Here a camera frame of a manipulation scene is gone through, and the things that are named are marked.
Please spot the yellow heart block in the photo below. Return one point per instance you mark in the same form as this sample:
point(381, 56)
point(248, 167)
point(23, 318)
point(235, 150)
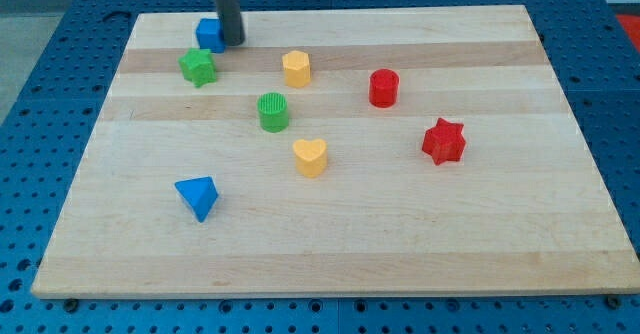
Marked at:
point(310, 157)

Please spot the green cylinder block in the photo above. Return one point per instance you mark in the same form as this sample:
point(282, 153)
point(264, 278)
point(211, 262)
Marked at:
point(273, 112)

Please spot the yellow hexagon block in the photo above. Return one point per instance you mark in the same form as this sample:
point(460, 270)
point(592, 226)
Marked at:
point(296, 67)

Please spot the green star block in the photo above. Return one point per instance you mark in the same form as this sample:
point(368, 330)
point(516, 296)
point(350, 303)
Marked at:
point(198, 67)

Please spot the red star block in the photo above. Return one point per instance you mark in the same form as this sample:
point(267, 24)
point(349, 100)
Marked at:
point(444, 142)

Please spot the blue cube block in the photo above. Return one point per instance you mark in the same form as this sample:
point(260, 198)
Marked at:
point(209, 35)

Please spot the red cylinder block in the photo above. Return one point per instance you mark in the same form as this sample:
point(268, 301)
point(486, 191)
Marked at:
point(383, 88)

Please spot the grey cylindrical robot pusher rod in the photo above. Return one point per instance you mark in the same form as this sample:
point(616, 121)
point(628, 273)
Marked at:
point(229, 13)

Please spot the blue triangle block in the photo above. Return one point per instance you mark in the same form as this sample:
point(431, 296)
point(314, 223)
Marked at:
point(199, 194)

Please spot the light wooden board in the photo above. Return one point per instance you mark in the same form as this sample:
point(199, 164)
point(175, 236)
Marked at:
point(524, 212)

